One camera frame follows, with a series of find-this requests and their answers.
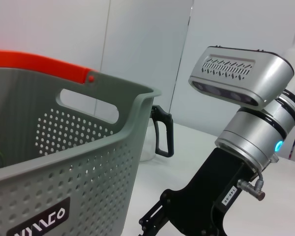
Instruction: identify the glass teapot with black handle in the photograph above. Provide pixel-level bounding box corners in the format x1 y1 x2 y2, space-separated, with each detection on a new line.
140 105 175 162

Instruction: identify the grey right wrist camera housing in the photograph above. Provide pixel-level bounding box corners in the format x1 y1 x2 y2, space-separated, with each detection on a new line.
188 45 295 111

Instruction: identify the grey perforated storage bin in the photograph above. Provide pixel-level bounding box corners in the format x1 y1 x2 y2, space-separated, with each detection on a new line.
0 66 162 236

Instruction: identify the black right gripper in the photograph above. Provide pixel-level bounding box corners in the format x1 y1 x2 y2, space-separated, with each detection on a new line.
137 147 259 236

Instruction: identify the orange bin handle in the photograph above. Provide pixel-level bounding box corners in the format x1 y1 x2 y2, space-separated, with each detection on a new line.
0 50 99 86

